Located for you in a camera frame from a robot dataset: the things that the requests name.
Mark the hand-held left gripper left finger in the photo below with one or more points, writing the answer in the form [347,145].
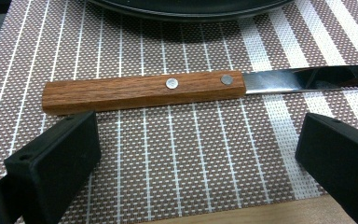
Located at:
[52,165]

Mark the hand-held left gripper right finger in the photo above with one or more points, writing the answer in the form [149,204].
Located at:
[345,158]

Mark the brown striped woven placemat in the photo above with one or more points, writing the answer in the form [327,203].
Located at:
[180,161]

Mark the black plate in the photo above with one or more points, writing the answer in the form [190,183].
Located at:
[189,7]

